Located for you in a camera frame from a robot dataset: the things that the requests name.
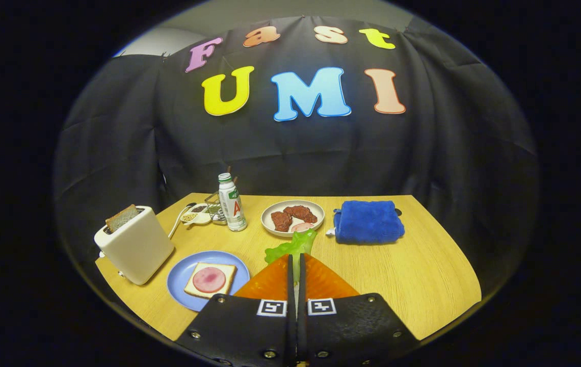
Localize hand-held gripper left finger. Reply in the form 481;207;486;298
175;254;297;367

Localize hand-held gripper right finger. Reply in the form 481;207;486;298
297;253;420;367

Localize green lettuce leaf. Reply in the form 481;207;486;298
264;229;318;283

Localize thick brown crust bread slice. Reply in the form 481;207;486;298
105;204;140;234

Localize flat sandwich bread slice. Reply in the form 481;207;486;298
184;262;237;299

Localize round pink ham slice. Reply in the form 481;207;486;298
193;267;226;294

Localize round blue plate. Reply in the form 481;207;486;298
167;250;251;312

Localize folded blue towel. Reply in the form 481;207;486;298
326;200;406;245

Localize dark red meat piece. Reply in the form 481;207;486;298
271;211;293;233
284;205;318;224

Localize round cream plate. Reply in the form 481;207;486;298
261;200;326;238

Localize white compartment condiment dish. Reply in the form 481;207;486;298
180;203;213;226

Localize white bottle green cap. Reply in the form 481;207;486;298
218;173;248;232

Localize white toaster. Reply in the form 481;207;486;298
94;205;175;285

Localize black backdrop cloth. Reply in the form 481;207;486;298
52;15;540;306

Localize wire chopstick holder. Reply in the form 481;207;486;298
204;192;228;226

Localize white toaster cable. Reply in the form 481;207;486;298
168;203;197;240

